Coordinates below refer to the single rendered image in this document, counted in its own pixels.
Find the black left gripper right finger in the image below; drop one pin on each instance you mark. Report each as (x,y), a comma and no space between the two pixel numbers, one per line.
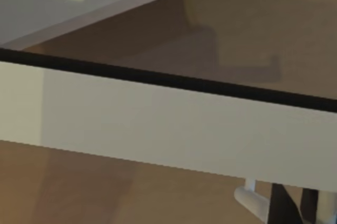
(309,208)

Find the white table with black edge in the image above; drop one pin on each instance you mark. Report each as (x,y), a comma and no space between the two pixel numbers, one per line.
(168,126)

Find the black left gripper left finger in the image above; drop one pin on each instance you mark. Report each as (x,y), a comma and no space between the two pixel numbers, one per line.
(284,208)

